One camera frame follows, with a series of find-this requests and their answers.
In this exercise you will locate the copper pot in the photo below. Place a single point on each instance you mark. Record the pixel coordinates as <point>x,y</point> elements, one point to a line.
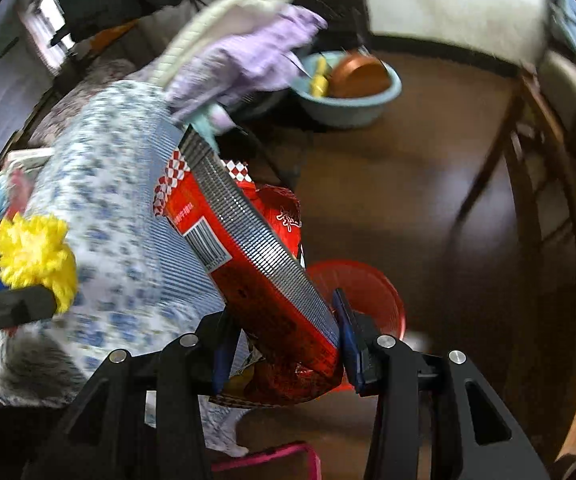
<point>360,77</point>

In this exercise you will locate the purple folded quilt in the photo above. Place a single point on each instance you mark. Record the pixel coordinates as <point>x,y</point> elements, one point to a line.
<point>248,60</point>

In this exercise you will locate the blue drawer cabinet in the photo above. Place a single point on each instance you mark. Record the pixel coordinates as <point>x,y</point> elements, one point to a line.
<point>568,10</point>

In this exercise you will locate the red snack bag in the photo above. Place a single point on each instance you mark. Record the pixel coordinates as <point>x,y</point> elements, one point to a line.
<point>248,270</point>

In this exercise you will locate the orange cloth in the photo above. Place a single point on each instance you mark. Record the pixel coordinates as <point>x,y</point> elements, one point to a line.
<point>115,32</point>

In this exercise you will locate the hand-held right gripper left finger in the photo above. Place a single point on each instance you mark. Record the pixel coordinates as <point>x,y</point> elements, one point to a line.
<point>223,360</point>

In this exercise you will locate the purple floral bedsheet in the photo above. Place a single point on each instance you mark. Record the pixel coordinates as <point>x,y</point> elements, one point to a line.
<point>92,85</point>

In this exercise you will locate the white pillow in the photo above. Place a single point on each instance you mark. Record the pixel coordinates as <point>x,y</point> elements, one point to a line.
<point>217,15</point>

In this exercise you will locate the pink rimmed box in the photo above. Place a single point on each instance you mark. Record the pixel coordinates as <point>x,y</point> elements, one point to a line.
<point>268,455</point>

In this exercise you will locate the yellow plastic item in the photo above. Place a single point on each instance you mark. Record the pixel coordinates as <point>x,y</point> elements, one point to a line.
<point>318,85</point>

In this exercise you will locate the grey fuzzy cloth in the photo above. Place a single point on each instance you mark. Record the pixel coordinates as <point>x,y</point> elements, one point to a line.
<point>27,367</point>

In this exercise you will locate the blue floral blanket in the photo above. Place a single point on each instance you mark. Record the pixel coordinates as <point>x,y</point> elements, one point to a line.
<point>112,200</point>

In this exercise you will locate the red plastic basket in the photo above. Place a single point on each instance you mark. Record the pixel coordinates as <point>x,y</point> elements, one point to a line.
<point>368,295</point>

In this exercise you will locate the yellow pompom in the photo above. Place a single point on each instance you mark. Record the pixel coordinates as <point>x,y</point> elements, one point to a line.
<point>32,255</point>

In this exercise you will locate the teal plastic basin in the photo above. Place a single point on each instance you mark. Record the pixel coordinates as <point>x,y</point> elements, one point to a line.
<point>358,107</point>

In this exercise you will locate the pink white packet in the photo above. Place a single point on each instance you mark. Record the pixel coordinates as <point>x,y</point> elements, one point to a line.
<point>15,185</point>

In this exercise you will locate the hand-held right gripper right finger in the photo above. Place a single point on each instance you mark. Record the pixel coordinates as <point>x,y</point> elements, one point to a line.
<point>349,345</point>

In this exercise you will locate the small window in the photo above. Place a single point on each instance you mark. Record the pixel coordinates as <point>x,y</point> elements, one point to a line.
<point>50,15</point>

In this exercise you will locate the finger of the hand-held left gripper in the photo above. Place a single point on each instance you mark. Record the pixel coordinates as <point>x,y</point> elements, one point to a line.
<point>17,307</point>

